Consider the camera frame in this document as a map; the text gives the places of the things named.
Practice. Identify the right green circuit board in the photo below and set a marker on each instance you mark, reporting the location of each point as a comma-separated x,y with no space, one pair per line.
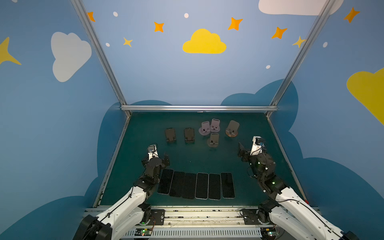
268,233

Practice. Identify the back horizontal aluminium bar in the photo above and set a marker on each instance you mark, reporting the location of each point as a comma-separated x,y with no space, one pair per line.
170,108

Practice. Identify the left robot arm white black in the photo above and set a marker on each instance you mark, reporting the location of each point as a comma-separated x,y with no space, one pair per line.
130,210

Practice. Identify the aluminium frame post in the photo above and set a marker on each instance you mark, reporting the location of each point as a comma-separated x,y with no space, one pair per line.
304,49
91,33

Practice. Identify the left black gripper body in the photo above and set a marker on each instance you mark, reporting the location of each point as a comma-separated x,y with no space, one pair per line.
155,161

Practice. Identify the black stand purple phone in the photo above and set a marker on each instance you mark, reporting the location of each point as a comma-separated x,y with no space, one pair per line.
189,135

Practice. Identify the grey round stand blue phone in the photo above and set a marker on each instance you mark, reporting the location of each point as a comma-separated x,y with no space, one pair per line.
213,141

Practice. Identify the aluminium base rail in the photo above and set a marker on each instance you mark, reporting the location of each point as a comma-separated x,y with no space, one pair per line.
207,215

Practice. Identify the black stand far left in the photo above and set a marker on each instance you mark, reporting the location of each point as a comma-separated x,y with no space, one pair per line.
170,134

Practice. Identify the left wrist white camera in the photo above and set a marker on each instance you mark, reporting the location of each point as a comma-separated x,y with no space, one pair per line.
152,151

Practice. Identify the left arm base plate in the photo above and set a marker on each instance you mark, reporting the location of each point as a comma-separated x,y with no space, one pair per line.
153,218

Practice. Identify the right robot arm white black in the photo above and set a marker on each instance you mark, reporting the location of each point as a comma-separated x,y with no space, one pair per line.
285,208

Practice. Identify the grey phone stand emptied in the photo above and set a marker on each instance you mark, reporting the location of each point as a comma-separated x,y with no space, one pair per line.
205,130

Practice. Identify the right aluminium frame post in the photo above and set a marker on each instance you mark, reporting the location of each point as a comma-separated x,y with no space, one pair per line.
304,49

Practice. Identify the wooden round phone stand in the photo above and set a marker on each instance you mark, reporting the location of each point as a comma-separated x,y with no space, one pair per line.
232,129

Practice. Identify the green circuit board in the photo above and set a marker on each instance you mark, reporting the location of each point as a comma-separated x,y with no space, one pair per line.
268,233
143,232

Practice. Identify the wrist white camera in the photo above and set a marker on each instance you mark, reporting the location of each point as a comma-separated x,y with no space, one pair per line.
152,151
259,144

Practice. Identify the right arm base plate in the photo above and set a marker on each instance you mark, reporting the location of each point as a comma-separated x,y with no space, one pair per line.
255,217

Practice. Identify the white phone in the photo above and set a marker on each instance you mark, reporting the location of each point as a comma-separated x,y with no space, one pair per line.
202,186

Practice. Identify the dark phone grey stand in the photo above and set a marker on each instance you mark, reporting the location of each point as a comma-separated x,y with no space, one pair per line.
189,186

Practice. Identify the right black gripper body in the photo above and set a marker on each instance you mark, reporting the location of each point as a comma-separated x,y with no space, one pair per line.
249,156

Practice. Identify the left aluminium frame post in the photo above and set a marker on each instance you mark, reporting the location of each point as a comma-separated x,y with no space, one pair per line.
91,33

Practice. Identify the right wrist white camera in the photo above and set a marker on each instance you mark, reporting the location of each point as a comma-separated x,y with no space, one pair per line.
259,144

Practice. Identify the black phone wooden stand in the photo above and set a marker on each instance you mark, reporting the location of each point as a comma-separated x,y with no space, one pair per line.
214,191

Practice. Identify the left green circuit board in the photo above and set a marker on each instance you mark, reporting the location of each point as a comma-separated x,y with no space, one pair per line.
143,232

